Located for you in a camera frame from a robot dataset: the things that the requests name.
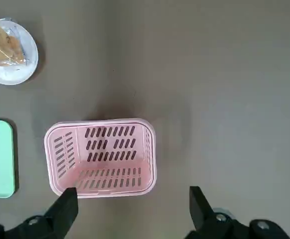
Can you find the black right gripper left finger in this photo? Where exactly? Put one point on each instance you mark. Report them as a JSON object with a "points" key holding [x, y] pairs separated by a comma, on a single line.
{"points": [[35, 226]]}

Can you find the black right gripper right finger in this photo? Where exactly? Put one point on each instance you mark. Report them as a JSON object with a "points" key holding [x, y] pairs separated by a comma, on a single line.
{"points": [[217, 226]]}

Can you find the small pink slotted basket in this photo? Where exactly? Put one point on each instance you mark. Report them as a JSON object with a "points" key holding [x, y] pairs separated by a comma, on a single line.
{"points": [[110, 179]]}

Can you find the white round plate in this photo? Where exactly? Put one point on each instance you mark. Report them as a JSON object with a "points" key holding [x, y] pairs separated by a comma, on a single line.
{"points": [[15, 74]]}

